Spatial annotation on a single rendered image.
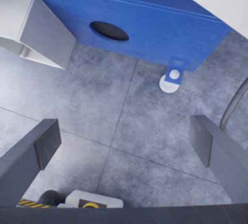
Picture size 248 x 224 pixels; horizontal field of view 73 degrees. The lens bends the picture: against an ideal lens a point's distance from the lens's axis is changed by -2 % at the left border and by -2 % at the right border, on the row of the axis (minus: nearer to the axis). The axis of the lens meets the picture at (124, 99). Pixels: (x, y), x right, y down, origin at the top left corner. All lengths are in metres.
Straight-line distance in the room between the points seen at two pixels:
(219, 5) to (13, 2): 0.58
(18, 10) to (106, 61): 0.53
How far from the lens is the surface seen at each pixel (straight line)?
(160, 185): 0.99
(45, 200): 0.99
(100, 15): 0.57
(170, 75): 0.77
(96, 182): 1.02
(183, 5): 0.45
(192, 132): 0.16
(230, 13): 0.20
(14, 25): 0.62
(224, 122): 0.68
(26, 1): 0.64
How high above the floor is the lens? 0.93
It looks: 80 degrees down
